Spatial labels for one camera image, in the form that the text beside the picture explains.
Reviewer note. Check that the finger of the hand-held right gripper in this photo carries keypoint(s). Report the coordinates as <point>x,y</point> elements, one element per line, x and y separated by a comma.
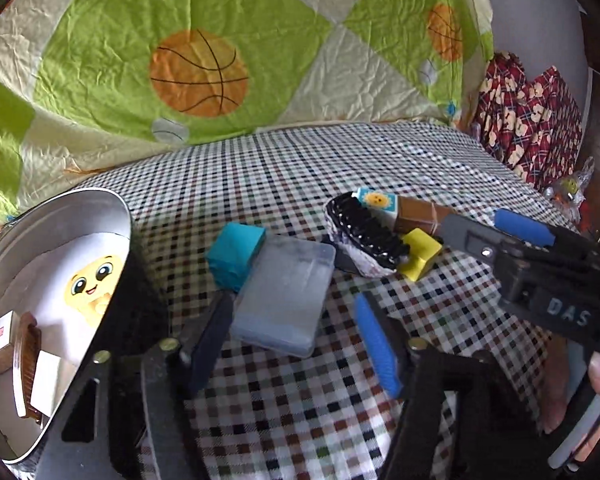
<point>462,232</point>
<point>522,225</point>

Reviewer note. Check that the sun printed toy cube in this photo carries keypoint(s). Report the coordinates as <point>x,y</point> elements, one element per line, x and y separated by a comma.
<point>377,202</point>

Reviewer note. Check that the brown metal lighter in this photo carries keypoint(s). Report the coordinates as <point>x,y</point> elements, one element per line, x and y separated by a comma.
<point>420,212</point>

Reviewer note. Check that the yellow toy block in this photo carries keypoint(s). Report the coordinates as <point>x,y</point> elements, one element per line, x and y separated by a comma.
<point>420,252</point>

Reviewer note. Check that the yellow smiley face tile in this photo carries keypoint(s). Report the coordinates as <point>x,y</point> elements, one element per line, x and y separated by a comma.
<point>87,285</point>

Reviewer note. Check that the person's right hand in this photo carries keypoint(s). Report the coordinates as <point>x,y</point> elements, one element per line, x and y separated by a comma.
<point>555,400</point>

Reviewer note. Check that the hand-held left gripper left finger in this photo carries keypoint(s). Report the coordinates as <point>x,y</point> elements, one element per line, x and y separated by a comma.
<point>210,345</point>

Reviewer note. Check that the brown wooden comb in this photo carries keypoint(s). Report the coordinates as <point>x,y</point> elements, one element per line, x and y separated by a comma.
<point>27,360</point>

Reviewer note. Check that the checkered tablecloth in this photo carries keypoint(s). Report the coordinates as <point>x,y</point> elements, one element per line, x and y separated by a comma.
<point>280,170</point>

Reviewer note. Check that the white power adapter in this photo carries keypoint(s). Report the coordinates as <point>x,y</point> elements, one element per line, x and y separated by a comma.
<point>45,380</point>

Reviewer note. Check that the round metal tin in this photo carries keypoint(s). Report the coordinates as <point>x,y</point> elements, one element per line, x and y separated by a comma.
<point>80,210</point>

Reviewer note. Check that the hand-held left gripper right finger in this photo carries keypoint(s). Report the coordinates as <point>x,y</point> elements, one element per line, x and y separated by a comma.
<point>380,345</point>

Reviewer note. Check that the blue toy block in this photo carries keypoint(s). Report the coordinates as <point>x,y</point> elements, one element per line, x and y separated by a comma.
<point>232,255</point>

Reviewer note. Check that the clear plastic box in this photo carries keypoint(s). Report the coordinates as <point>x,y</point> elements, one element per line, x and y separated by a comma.
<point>280,300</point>

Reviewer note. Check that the black cupcake liner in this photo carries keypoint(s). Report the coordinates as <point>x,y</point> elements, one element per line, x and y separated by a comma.
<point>365,232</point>

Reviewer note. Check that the red bear printed cloth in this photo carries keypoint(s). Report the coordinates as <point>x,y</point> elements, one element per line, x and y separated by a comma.
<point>525,110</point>

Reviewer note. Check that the basketball printed green sheet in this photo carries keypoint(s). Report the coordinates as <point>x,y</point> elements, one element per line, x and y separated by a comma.
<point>105,10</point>

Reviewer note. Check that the plastic wrapped toy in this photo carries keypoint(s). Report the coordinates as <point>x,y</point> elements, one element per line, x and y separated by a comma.
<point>570,187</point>

